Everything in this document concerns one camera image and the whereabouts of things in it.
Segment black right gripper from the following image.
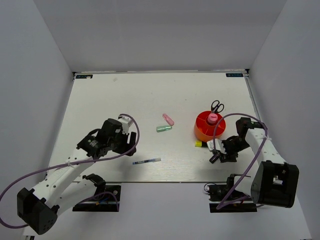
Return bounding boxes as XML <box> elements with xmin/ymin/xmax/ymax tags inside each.
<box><xmin>218</xmin><ymin>136</ymin><xmax>251</xmax><ymax>163</ymax></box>

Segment yellow capped black highlighter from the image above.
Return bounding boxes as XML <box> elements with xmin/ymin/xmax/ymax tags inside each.
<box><xmin>195</xmin><ymin>140</ymin><xmax>208</xmax><ymax>148</ymax></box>

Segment black handled scissors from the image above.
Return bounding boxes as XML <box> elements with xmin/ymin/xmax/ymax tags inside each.
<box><xmin>210</xmin><ymin>100</ymin><xmax>225</xmax><ymax>114</ymax></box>

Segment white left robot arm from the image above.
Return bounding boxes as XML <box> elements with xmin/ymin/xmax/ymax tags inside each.
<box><xmin>17</xmin><ymin>114</ymin><xmax>140</xmax><ymax>235</ymax></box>

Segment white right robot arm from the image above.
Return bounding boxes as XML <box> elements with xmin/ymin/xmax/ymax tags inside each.
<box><xmin>207</xmin><ymin>114</ymin><xmax>300</xmax><ymax>210</ymax></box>

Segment orange round organizer container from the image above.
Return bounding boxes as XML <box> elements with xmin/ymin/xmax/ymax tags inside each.
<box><xmin>194</xmin><ymin>110</ymin><xmax>226</xmax><ymax>142</ymax></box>

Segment blue ink pen refill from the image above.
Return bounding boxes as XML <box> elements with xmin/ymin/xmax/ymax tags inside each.
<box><xmin>132</xmin><ymin>157</ymin><xmax>162</xmax><ymax>165</ymax></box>

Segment green transparent plastic case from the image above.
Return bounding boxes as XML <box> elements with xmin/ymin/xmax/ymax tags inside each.
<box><xmin>156</xmin><ymin>125</ymin><xmax>172</xmax><ymax>133</ymax></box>

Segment pink transparent plastic case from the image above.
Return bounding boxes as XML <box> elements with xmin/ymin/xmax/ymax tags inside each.
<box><xmin>162</xmin><ymin>113</ymin><xmax>175</xmax><ymax>126</ymax></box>

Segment left corner table label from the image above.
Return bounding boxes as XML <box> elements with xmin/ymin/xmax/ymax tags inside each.
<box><xmin>75</xmin><ymin>74</ymin><xmax>93</xmax><ymax>79</ymax></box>

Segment corner table label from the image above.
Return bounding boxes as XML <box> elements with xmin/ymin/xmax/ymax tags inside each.
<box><xmin>75</xmin><ymin>74</ymin><xmax>93</xmax><ymax>79</ymax></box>
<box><xmin>225</xmin><ymin>73</ymin><xmax>244</xmax><ymax>78</ymax></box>

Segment right corner table label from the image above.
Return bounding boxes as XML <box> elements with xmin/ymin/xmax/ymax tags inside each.
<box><xmin>225</xmin><ymin>73</ymin><xmax>244</xmax><ymax>78</ymax></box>

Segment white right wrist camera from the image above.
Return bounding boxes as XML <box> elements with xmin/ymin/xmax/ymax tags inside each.
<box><xmin>206</xmin><ymin>139</ymin><xmax>226</xmax><ymax>154</ymax></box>

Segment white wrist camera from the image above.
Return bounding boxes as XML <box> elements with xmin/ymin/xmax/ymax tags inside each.
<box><xmin>206</xmin><ymin>139</ymin><xmax>226</xmax><ymax>154</ymax></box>
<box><xmin>117</xmin><ymin>115</ymin><xmax>133</xmax><ymax>135</ymax></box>

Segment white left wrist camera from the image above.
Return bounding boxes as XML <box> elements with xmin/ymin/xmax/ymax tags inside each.
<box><xmin>117</xmin><ymin>115</ymin><xmax>133</xmax><ymax>135</ymax></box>

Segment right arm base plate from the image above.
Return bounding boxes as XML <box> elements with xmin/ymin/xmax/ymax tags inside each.
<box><xmin>203</xmin><ymin>174</ymin><xmax>258</xmax><ymax>214</ymax></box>

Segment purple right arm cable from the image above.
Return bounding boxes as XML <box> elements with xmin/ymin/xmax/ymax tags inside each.
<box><xmin>212</xmin><ymin>112</ymin><xmax>270</xmax><ymax>210</ymax></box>

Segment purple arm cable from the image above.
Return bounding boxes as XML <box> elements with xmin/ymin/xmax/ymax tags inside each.
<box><xmin>0</xmin><ymin>113</ymin><xmax>141</xmax><ymax>230</ymax></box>
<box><xmin>212</xmin><ymin>112</ymin><xmax>270</xmax><ymax>210</ymax></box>

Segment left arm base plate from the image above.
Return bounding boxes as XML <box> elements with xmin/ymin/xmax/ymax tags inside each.
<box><xmin>72</xmin><ymin>185</ymin><xmax>122</xmax><ymax>213</ymax></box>

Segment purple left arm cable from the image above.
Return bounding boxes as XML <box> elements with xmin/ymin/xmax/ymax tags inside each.
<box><xmin>0</xmin><ymin>113</ymin><xmax>141</xmax><ymax>230</ymax></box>

